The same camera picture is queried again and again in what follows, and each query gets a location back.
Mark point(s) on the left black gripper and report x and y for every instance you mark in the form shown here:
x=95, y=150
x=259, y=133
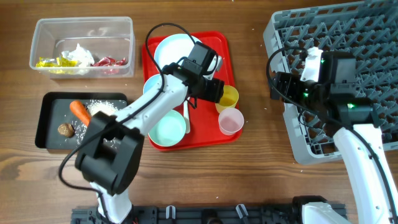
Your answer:
x=214, y=91

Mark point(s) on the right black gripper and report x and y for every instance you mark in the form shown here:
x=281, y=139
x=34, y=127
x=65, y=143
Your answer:
x=293, y=81

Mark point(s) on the light blue plate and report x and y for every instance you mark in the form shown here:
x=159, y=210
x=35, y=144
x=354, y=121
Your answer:
x=172, y=49

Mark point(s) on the yellow plastic cup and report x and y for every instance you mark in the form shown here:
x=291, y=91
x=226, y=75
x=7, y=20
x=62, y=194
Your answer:
x=229, y=99

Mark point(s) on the green bowl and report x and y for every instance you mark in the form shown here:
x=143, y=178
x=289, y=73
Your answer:
x=169, y=131

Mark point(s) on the pink plastic cup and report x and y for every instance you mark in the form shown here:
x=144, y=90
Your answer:
x=230, y=121

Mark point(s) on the white tissue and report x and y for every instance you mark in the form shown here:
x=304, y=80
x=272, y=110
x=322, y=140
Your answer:
x=82, y=57

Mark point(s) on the orange carrot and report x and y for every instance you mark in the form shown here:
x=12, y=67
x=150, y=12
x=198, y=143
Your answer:
x=77, y=108

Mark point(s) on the white rice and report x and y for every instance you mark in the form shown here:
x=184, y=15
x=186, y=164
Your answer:
x=107, y=107

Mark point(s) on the yellow candy wrapper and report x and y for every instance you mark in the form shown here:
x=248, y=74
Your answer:
x=59, y=63

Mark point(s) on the brown nut shell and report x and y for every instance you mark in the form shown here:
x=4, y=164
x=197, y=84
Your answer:
x=66, y=129

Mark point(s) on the red snack wrapper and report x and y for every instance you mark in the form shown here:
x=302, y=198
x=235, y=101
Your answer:
x=110, y=62

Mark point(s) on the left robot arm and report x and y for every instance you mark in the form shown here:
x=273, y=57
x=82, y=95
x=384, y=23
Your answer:
x=110, y=153

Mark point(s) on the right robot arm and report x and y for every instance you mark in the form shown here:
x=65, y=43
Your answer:
x=327, y=89

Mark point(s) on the grey dishwasher rack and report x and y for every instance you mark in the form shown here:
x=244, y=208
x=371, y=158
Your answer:
x=366, y=29

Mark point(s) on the white plastic spoon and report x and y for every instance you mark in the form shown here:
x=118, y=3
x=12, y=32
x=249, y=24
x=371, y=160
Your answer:
x=186, y=115

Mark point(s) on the light blue bowl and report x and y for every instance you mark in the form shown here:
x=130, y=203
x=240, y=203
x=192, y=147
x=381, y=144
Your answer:
x=154, y=82

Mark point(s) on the red serving tray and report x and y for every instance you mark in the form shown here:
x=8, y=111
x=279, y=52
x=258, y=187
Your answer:
x=204, y=125

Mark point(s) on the black plastic tray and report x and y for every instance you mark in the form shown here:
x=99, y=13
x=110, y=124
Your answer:
x=55, y=110

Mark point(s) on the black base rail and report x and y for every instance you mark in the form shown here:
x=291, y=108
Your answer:
x=281, y=213

